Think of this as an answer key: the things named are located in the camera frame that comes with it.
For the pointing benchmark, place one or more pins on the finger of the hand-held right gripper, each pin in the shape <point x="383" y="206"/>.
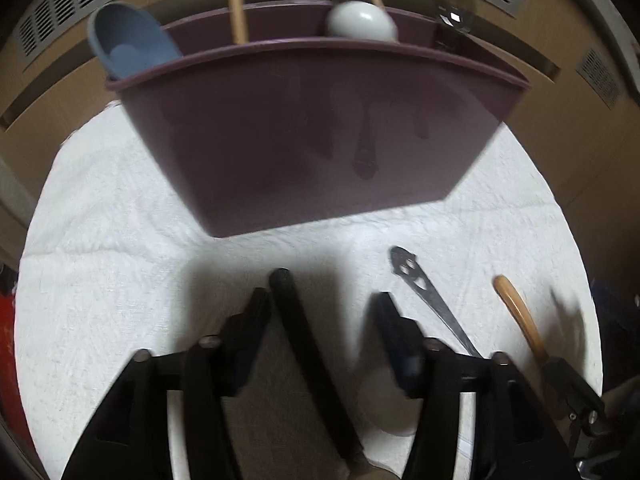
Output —
<point x="570" y="385"/>
<point x="569" y="315"/>

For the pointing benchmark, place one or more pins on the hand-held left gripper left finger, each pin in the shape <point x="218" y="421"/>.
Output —
<point x="250" y="340"/>

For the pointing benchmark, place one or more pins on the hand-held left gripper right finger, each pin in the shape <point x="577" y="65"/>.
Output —
<point x="395" y="345"/>

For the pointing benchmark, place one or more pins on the purple plastic utensil container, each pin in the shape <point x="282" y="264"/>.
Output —
<point x="300" y="160"/>

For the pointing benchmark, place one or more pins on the wooden chopstick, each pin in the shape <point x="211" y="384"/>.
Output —
<point x="238" y="0"/>

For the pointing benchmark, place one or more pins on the white towel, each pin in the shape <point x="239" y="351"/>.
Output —
<point x="125" y="260"/>

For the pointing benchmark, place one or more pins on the small vent grille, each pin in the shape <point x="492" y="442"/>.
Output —
<point x="599" y="77"/>

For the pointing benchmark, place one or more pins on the red object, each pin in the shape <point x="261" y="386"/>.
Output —
<point x="7" y="360"/>

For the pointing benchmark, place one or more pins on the white spoon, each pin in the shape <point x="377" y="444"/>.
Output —
<point x="360" y="22"/>

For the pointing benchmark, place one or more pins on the clear plastic spoon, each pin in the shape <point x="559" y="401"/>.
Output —
<point x="452" y="10"/>

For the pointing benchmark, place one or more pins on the large vent grille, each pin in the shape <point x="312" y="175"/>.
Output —
<point x="75" y="2"/>

